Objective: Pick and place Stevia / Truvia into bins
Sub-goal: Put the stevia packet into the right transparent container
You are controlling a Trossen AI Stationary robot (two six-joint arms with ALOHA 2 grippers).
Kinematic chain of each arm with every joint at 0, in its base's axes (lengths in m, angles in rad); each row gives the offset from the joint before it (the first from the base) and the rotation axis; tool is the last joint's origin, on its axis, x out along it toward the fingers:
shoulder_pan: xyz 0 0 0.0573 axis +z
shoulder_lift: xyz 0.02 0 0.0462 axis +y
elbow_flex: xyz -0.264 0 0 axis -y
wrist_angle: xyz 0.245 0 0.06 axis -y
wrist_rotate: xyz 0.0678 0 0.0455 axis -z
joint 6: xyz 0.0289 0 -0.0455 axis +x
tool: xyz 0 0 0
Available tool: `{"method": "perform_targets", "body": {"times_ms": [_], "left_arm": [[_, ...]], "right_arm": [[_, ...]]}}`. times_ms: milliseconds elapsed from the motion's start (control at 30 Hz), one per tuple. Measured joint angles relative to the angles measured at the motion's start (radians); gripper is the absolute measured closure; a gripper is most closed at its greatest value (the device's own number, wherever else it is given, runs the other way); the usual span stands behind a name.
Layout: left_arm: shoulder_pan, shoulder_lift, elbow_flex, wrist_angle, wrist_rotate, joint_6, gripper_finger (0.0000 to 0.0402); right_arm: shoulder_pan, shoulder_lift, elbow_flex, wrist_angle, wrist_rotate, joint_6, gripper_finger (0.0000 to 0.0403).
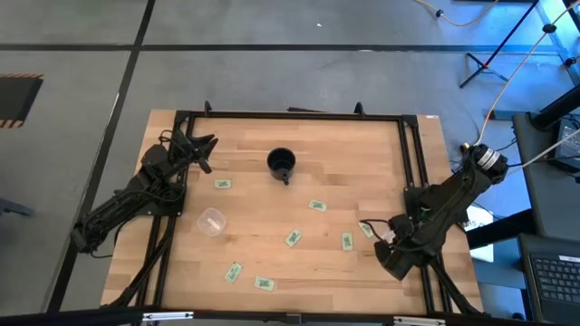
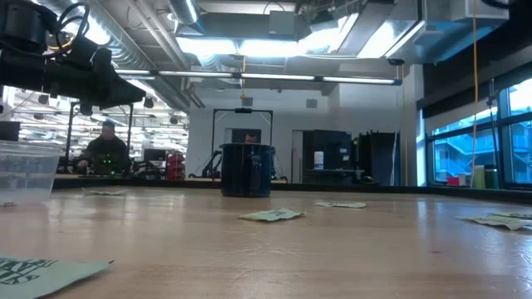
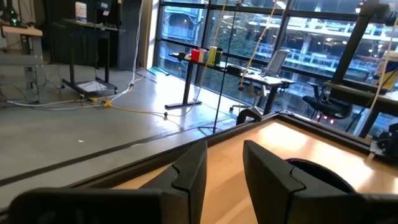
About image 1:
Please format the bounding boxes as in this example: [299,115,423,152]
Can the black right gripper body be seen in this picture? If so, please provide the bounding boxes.
[392,221,434,275]

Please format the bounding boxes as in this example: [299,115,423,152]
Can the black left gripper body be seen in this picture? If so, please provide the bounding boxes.
[170,129,203,165]

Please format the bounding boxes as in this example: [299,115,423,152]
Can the white paper sheet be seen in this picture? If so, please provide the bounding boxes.
[464,204,495,264]

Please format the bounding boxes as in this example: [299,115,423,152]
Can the black mug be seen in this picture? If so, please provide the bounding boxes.
[266,147,297,187]

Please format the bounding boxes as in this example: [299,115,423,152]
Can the black diagonal beam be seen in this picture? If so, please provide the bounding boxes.
[466,207,534,250]

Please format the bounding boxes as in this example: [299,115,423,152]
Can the dark grey side desk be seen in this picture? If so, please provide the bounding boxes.
[511,110,580,241]

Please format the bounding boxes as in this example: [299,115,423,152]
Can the black laptop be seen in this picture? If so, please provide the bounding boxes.
[518,233,580,325]

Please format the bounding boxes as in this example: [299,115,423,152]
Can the black floor hatch striped edge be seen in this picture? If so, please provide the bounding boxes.
[0,73,45,129]

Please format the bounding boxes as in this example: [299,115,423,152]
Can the grey chair leg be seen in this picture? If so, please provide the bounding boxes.
[0,197,35,217]

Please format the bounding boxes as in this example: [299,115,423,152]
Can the black device on desk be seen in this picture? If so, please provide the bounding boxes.
[555,115,580,173]

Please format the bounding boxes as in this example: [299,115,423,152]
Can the black tripod stand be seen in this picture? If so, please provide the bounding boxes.
[459,0,540,90]

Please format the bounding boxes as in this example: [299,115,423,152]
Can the silver metal bracket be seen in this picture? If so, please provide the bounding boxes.
[392,316,448,326]

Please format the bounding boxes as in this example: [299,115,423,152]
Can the black aluminium table frame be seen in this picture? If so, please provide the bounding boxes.
[101,100,484,318]

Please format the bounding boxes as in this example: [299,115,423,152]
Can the long cream cable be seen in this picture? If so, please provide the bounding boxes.
[470,0,580,149]

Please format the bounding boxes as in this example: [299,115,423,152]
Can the short cream cable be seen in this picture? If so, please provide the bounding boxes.
[414,0,499,27]

